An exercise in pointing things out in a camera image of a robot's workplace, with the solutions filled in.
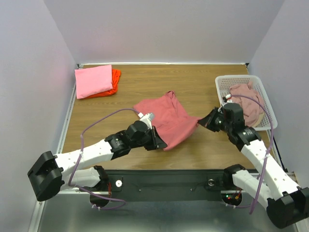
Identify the white plastic laundry basket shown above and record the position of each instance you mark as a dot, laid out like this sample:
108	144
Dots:
224	82

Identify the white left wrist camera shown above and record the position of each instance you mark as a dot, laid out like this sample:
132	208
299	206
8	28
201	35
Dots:
147	119

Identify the aluminium frame rail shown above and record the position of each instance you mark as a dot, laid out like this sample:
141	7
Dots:
163	126

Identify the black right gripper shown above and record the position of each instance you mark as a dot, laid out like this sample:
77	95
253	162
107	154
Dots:
212	120

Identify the pale pink clothes in basket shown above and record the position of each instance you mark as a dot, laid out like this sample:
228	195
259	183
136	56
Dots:
253	112

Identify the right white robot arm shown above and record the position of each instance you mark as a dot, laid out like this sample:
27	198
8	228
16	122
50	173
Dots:
284	200

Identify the folded light pink t shirt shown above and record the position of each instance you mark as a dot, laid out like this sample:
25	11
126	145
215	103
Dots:
91	81

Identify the folded orange t shirt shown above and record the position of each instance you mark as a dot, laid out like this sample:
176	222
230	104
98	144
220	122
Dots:
116	74

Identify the dusty red t shirt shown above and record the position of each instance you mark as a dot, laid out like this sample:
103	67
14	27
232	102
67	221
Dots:
172	122

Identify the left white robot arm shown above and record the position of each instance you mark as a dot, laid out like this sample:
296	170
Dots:
52	173

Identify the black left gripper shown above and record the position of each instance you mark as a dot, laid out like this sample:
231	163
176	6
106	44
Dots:
157	142

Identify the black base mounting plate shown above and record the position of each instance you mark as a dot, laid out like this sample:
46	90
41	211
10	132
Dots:
166	185

